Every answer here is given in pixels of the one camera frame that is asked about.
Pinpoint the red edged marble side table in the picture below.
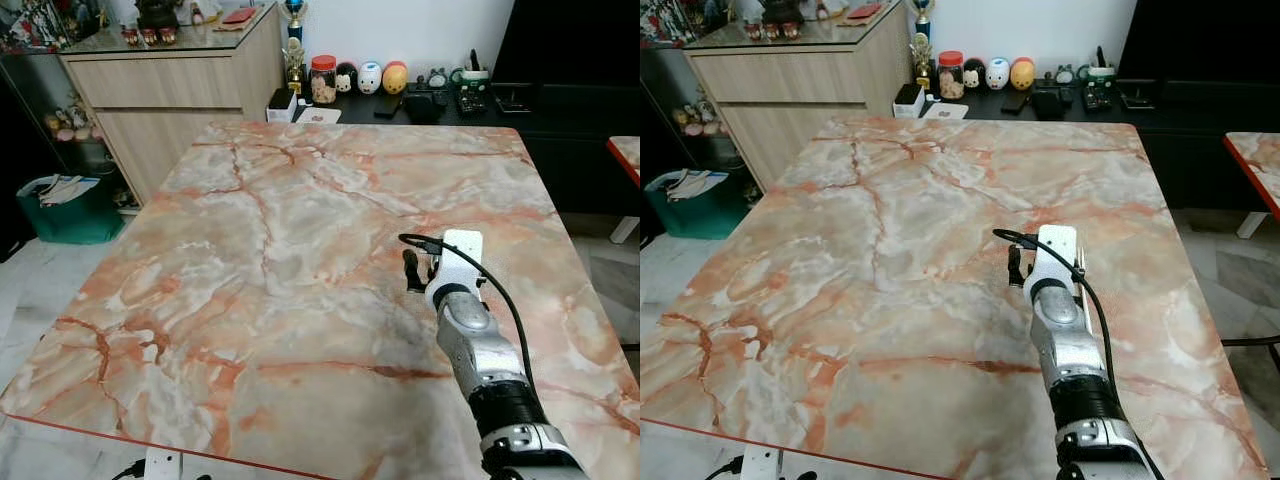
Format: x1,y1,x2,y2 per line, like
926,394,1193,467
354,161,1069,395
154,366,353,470
1222,131,1280,240
606,135,641,245

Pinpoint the black television console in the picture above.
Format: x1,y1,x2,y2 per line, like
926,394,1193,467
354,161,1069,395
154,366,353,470
958,80,1280,213
330,82,641,218

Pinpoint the black flat television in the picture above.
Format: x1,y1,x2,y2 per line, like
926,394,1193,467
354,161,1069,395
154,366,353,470
1116,0,1280,111
490,0,641,113

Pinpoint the red lidded snack jar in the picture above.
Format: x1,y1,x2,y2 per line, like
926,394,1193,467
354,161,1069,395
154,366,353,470
309,55,339,106
937,50,967,101

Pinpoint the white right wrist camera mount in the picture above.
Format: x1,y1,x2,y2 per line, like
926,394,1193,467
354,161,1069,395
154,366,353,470
438,229,487,293
1033,224,1082,291

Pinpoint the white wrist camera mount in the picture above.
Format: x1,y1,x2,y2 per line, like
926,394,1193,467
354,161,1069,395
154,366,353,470
144,449,184,480
739,446,784,480
438,229,487,293
1033,224,1082,291

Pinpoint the green storage bin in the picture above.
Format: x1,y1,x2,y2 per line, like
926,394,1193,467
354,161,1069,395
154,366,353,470
644,167,753,242
16,173,127,246

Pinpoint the black pouch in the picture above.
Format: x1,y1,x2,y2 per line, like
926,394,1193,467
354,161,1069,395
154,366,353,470
1032,84,1072,121
404,87,447,124

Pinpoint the light wooden cabinet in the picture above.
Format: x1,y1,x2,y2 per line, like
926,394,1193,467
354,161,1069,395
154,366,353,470
684,3,917,193
60,4,287,207

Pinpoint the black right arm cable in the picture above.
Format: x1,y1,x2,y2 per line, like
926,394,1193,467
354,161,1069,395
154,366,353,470
398,232,538,403
992,227,1167,480

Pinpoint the gold and blue trophy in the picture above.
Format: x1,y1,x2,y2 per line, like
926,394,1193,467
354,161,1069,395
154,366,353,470
282,0,307,97
909,0,936,93

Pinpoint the green desk organiser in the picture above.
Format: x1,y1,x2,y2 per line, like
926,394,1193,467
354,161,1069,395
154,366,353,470
1081,45,1120,111
451,49,492,113

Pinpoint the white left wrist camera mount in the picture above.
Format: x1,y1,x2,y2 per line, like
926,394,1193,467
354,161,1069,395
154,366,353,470
144,449,184,480
739,446,784,480

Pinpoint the black chair frame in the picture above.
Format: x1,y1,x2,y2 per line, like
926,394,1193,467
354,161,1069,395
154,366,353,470
1220,335,1280,377

